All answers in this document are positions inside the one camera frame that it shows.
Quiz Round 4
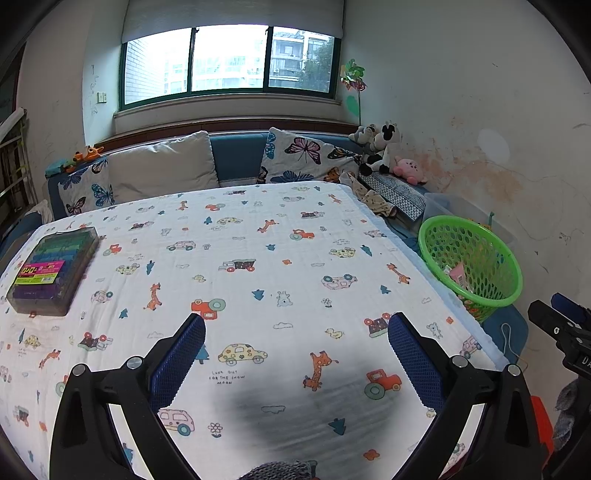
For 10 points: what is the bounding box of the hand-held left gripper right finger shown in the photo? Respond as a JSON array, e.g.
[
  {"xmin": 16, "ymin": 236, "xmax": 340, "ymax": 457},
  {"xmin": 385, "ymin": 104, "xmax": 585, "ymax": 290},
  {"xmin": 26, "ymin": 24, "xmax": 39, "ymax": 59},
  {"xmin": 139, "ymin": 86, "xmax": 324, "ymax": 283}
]
[{"xmin": 388, "ymin": 312, "xmax": 543, "ymax": 480}]

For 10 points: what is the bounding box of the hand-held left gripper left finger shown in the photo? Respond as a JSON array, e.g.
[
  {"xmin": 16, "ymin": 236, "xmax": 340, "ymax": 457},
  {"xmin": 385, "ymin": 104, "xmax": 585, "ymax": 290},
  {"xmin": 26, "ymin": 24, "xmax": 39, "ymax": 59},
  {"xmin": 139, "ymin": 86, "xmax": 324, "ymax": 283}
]
[{"xmin": 50, "ymin": 313, "xmax": 207, "ymax": 480}]

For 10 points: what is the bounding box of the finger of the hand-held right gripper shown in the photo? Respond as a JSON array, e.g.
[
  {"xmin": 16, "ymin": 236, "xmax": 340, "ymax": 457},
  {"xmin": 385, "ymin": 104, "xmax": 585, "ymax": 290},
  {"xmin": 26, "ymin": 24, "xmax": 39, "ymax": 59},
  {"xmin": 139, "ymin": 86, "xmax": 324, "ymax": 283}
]
[
  {"xmin": 551, "ymin": 293, "xmax": 591, "ymax": 324},
  {"xmin": 527, "ymin": 300, "xmax": 583, "ymax": 342}
]

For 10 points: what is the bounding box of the green plastic mesh basket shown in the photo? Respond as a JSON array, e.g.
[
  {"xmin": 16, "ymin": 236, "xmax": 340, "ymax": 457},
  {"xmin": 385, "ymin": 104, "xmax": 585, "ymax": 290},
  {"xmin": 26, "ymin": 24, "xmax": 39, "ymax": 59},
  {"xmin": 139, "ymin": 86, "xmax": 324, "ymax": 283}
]
[{"xmin": 418, "ymin": 215, "xmax": 524, "ymax": 324}]

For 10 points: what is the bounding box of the pink snack packet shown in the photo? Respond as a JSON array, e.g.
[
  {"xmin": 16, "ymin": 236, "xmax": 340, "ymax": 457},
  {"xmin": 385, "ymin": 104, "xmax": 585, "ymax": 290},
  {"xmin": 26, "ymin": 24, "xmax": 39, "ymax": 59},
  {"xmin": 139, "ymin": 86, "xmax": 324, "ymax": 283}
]
[{"xmin": 445, "ymin": 263, "xmax": 469, "ymax": 289}]

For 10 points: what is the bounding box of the blue floor mat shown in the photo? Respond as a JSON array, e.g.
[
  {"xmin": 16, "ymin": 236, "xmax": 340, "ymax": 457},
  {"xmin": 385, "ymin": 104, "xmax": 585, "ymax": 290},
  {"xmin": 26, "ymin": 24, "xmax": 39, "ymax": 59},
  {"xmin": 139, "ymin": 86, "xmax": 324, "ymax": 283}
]
[{"xmin": 480, "ymin": 305, "xmax": 529, "ymax": 361}]

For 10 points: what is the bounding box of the orange plastic object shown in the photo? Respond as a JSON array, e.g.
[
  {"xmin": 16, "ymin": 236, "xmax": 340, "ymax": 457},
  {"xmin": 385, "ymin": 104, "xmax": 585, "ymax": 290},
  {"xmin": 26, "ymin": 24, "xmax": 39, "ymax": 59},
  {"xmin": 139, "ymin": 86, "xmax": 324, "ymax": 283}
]
[{"xmin": 530, "ymin": 396, "xmax": 555, "ymax": 457}]

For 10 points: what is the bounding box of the printed white tablecloth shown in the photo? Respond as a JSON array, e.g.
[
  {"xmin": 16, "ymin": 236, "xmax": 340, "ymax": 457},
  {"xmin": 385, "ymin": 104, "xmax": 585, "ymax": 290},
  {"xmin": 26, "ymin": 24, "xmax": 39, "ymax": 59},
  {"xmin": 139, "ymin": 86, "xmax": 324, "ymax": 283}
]
[{"xmin": 0, "ymin": 181, "xmax": 509, "ymax": 480}]

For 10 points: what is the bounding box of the person's grey knit sweater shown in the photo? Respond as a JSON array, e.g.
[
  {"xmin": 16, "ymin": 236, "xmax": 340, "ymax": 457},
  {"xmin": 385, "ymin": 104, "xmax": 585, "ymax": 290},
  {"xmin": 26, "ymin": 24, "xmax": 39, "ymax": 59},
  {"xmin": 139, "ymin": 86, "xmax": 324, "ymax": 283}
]
[{"xmin": 238, "ymin": 460, "xmax": 319, "ymax": 480}]

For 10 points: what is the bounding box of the clear plastic storage bin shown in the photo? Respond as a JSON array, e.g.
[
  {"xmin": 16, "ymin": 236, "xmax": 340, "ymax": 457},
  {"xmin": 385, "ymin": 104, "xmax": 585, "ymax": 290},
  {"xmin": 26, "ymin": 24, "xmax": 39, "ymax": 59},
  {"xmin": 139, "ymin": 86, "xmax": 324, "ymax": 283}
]
[{"xmin": 424, "ymin": 192, "xmax": 518, "ymax": 250}]

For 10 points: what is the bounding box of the beige printed cloth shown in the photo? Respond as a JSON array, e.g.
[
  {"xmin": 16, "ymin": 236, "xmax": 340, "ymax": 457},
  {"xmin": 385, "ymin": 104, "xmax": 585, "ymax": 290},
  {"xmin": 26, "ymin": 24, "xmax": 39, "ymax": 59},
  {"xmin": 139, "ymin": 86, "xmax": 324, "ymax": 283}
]
[{"xmin": 346, "ymin": 171, "xmax": 398, "ymax": 219}]

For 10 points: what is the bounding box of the dark box of coloured markers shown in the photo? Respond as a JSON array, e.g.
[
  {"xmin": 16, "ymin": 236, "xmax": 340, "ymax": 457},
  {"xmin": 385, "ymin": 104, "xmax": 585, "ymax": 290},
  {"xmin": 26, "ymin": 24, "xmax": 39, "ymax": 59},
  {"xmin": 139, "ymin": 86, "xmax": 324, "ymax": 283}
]
[{"xmin": 6, "ymin": 226, "xmax": 101, "ymax": 317}]

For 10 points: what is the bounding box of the black and white patterned cushion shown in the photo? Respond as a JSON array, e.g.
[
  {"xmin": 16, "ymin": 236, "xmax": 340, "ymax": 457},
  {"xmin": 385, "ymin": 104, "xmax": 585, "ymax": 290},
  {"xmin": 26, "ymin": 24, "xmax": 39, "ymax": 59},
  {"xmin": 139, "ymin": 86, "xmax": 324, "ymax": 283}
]
[{"xmin": 358, "ymin": 172, "xmax": 428, "ymax": 221}]

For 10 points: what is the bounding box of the pink plush toy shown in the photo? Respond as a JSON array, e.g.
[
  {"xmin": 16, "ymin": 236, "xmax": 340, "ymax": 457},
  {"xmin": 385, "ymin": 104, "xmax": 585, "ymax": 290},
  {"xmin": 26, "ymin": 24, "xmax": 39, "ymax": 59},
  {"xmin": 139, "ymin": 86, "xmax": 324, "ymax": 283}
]
[{"xmin": 392, "ymin": 157, "xmax": 428, "ymax": 182}]

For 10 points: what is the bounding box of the small butterfly print pillow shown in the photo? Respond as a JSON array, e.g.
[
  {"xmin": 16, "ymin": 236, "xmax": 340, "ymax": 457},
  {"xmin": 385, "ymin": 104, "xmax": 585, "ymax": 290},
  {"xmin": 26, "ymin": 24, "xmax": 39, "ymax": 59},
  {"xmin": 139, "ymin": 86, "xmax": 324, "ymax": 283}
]
[{"xmin": 58, "ymin": 157, "xmax": 116, "ymax": 217}]

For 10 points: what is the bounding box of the beige pillow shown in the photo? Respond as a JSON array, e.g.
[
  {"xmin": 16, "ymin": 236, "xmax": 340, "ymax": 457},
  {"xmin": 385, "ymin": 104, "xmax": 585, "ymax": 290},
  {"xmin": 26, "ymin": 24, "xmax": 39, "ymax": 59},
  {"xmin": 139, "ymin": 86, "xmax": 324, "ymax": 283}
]
[{"xmin": 108, "ymin": 130, "xmax": 220, "ymax": 201}]

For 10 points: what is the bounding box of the black and white cow plush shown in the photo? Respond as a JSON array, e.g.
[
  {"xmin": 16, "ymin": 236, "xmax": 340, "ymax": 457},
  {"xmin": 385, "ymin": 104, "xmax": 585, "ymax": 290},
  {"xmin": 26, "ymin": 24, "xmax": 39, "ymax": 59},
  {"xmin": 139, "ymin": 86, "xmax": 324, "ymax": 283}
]
[{"xmin": 360, "ymin": 122, "xmax": 402, "ymax": 176}]

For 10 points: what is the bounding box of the blue sofa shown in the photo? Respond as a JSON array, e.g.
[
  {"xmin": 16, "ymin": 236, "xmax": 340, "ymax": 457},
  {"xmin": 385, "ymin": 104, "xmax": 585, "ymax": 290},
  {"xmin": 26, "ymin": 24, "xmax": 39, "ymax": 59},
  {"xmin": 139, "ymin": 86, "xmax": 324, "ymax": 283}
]
[{"xmin": 44, "ymin": 131, "xmax": 365, "ymax": 222}]

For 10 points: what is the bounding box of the large butterfly print pillow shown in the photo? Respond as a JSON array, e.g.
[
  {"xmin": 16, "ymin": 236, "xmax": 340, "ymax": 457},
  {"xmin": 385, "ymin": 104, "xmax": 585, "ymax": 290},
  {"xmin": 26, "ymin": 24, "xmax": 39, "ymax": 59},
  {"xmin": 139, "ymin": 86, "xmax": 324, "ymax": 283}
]
[{"xmin": 256, "ymin": 128, "xmax": 363, "ymax": 185}]

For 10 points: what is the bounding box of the orange toy animal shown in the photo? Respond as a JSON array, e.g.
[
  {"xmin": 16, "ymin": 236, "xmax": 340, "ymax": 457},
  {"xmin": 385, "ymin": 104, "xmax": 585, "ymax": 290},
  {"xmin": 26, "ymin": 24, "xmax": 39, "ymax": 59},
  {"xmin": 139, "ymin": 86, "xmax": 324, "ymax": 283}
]
[{"xmin": 71, "ymin": 144, "xmax": 105, "ymax": 162}]

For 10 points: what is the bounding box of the grey and white plush toy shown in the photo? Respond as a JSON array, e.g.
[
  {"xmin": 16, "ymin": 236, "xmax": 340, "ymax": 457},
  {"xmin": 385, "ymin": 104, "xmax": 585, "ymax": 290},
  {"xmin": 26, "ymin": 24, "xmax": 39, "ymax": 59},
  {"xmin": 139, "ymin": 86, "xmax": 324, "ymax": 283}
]
[{"xmin": 348, "ymin": 124, "xmax": 382, "ymax": 144}]

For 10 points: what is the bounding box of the metal rack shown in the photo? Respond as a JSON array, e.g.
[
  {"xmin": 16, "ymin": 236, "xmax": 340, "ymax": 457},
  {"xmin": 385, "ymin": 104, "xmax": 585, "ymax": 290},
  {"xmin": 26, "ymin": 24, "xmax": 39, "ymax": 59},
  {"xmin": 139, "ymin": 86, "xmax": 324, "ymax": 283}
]
[{"xmin": 0, "ymin": 108, "xmax": 38, "ymax": 222}]

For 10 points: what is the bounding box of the colourful pinwheel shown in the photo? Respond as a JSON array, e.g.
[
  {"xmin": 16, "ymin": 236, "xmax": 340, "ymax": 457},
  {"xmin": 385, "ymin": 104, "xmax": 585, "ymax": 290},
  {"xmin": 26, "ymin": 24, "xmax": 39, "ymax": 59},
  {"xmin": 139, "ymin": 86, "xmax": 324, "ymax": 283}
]
[{"xmin": 341, "ymin": 59, "xmax": 368, "ymax": 125}]

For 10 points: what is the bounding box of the green framed window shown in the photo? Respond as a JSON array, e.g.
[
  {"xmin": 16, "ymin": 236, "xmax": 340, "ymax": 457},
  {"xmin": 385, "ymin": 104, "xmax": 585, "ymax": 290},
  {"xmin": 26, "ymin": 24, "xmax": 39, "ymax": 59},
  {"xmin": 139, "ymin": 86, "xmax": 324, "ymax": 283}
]
[{"xmin": 119, "ymin": 26, "xmax": 337, "ymax": 112}]

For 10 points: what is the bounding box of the white cable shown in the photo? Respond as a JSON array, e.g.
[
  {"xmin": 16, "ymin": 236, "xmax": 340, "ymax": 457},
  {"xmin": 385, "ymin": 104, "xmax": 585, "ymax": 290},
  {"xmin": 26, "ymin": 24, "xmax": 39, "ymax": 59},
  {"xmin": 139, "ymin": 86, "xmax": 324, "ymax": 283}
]
[{"xmin": 501, "ymin": 323, "xmax": 527, "ymax": 370}]

